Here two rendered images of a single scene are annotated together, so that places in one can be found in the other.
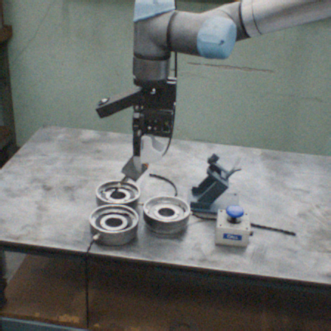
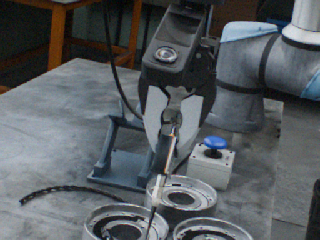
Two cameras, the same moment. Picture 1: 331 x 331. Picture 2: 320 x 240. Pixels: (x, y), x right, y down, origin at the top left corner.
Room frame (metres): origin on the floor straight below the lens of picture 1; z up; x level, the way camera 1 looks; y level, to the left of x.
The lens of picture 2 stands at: (0.86, 0.69, 1.20)
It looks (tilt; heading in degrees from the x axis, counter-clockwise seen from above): 19 degrees down; 271
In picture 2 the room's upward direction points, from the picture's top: 10 degrees clockwise
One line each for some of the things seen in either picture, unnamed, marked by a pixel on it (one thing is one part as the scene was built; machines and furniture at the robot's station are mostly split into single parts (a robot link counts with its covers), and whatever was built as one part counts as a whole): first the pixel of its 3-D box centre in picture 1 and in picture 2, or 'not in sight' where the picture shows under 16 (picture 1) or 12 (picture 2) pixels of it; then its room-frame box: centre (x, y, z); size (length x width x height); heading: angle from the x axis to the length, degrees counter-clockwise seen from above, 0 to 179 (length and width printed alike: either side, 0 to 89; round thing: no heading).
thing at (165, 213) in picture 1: (166, 215); (180, 203); (0.88, -0.01, 0.82); 0.10 x 0.10 x 0.04
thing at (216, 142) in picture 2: (233, 217); (213, 152); (0.84, -0.16, 0.85); 0.04 x 0.04 x 0.05
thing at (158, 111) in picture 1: (153, 106); (189, 37); (0.90, 0.03, 1.07); 0.09 x 0.08 x 0.12; 86
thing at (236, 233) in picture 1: (235, 227); (211, 164); (0.84, -0.16, 0.82); 0.08 x 0.07 x 0.05; 84
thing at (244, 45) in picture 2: not in sight; (248, 51); (0.80, -0.49, 0.97); 0.13 x 0.12 x 0.14; 156
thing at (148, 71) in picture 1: (151, 66); not in sight; (0.91, 0.04, 1.15); 0.08 x 0.08 x 0.05
